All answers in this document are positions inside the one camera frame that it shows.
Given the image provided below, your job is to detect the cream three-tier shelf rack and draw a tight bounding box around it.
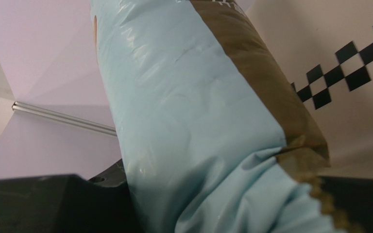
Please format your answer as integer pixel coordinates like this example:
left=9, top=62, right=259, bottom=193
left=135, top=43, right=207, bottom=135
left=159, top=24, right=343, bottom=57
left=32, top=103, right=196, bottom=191
left=246, top=0, right=373, bottom=178

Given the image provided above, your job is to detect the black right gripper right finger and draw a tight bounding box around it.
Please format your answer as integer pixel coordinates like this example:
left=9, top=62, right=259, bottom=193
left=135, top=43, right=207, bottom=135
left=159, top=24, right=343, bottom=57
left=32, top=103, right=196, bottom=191
left=317, top=176, right=373, bottom=233

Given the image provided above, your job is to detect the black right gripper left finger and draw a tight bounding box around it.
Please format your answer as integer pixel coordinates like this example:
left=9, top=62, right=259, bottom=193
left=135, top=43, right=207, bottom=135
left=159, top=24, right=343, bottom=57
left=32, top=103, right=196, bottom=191
left=0, top=161, right=141, bottom=233

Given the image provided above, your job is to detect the light blue snack bag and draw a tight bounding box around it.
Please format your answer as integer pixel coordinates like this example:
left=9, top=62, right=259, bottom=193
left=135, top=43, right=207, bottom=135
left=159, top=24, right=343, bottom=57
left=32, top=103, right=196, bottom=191
left=90, top=0, right=363, bottom=233

